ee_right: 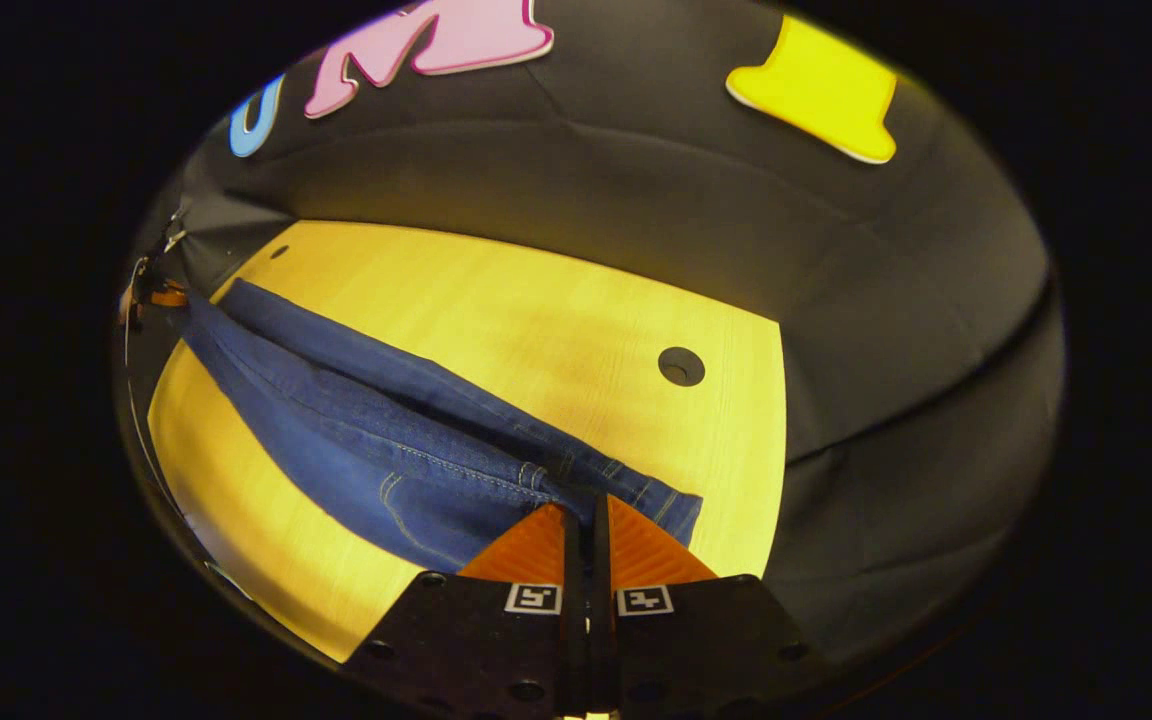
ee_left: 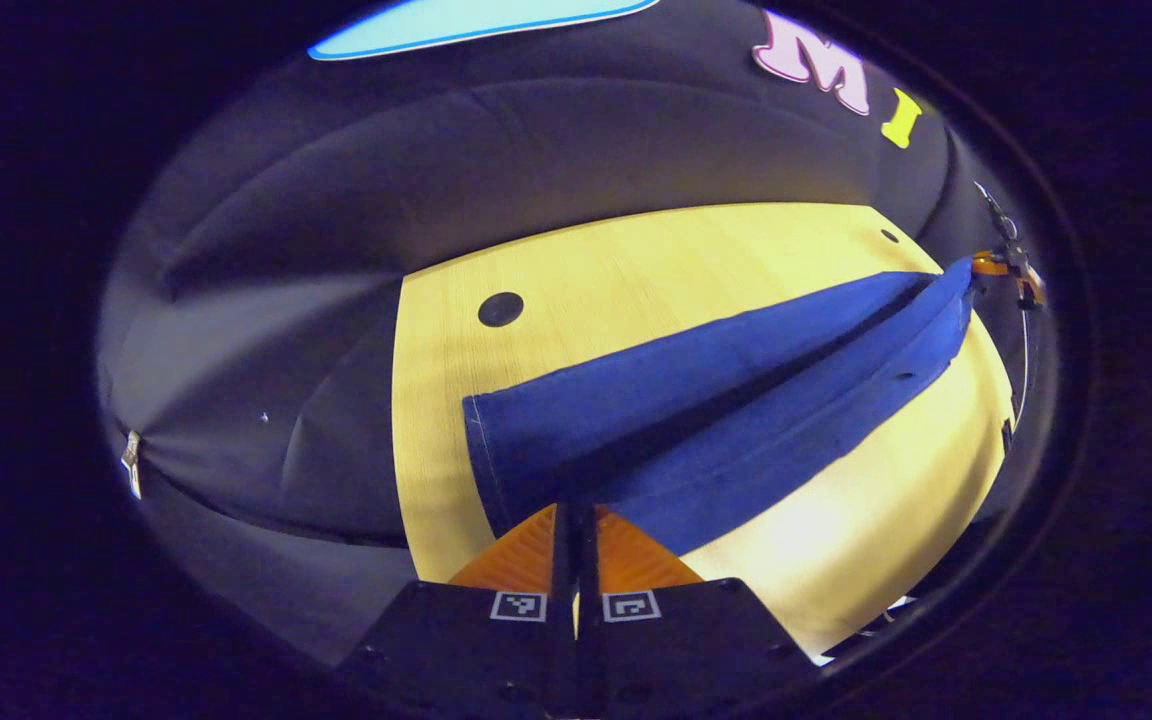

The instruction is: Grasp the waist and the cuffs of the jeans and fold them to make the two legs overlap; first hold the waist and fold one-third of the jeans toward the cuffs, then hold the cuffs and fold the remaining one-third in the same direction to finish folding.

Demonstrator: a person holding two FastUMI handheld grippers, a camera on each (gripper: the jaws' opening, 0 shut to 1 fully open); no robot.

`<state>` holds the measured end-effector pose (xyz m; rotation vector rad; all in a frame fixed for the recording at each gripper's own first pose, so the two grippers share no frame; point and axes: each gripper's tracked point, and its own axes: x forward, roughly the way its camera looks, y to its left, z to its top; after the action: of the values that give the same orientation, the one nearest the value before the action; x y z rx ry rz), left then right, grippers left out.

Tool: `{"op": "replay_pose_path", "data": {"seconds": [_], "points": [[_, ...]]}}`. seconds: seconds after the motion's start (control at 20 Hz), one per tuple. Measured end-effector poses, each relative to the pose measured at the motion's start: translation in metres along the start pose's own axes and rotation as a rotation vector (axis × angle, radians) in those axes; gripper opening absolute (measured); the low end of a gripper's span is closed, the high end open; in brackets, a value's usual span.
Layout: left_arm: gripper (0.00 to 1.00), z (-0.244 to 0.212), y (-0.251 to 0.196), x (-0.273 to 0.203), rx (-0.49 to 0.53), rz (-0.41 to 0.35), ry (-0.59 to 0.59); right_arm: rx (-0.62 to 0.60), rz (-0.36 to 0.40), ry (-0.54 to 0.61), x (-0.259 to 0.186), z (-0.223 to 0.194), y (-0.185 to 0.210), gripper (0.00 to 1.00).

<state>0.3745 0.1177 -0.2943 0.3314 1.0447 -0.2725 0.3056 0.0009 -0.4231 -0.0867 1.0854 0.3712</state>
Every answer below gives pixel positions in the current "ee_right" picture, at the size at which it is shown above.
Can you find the blue denim jeans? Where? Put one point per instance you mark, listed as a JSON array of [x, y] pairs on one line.
[[356, 440]]

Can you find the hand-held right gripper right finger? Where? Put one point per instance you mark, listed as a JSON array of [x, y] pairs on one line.
[[696, 640]]

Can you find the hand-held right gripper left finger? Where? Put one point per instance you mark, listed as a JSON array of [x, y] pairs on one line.
[[476, 640]]

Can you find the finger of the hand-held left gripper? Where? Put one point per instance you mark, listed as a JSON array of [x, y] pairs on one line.
[[168, 297]]

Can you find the black backdrop cloth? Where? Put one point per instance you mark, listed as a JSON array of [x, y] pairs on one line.
[[636, 190]]

